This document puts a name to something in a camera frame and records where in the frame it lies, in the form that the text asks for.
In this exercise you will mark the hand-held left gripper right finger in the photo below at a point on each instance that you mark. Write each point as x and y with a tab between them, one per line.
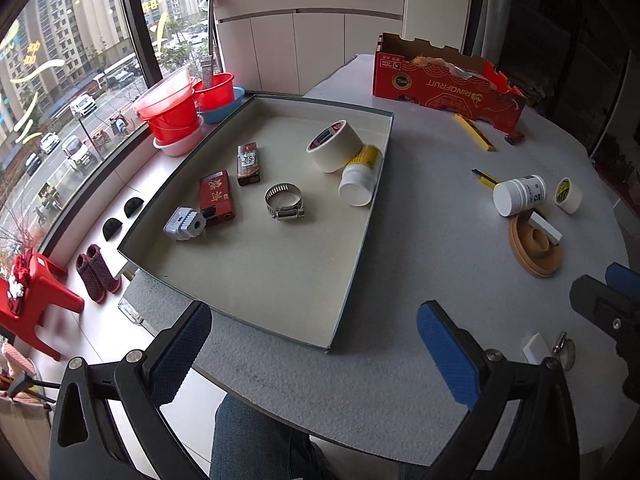
447	355

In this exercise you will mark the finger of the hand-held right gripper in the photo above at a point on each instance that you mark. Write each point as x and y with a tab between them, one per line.
600	305
622	280

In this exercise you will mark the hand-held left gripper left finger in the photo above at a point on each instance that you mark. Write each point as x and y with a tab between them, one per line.
180	355

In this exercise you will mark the brown packing tape roll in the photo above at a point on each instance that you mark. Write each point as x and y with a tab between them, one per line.
537	266

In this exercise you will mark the white rectangular block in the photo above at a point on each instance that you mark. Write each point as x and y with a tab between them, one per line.
545	227
535	349

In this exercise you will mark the small masking tape yellow label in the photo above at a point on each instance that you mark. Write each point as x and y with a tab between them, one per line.
570	195

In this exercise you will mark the white power adapter plug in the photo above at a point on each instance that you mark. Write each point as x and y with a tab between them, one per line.
185	224

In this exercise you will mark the shallow grey cardboard tray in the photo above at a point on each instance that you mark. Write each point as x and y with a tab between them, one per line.
280	270

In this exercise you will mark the white bottle blue label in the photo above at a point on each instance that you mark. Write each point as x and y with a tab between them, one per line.
520	195

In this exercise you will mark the wide red rectangular case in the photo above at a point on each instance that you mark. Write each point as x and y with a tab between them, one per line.
216	197

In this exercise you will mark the white bottle yellow label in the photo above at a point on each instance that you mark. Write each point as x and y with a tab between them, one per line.
360	180

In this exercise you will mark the narrow red patterned case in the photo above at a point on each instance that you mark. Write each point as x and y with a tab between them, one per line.
248	164

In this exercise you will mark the large masking tape roll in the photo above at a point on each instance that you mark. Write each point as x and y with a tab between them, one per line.
340	147

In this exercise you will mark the clear glass jar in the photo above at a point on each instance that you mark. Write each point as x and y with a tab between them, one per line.
131	311

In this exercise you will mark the dark red knit shoe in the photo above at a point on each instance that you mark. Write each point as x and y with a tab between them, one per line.
105	270
90	280

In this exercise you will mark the black slipper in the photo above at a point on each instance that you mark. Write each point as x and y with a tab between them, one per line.
134	207
112	229

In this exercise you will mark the red plastic stool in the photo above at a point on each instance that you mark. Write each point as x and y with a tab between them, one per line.
42	295

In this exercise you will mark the long yellow utility knife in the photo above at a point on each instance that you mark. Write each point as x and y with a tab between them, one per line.
486	178

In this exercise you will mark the red battery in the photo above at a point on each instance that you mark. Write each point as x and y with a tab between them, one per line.
514	137

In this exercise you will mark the yellow flat bar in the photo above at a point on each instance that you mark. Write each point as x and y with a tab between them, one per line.
475	132

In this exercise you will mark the pink plastic basin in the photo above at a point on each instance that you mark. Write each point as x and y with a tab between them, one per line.
182	146

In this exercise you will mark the red plastic basin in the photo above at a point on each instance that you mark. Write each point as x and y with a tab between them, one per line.
172	127

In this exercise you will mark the blue plastic basin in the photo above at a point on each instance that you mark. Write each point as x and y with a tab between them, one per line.
220	112

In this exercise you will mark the red printed cardboard box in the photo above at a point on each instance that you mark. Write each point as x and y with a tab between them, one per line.
440	90

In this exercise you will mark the red plastic bucket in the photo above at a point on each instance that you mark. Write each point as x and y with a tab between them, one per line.
217	92

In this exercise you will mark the metal mop pole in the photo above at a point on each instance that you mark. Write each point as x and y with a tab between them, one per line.
210	25

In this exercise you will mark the white window cabinet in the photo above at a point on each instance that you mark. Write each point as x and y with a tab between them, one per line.
310	45

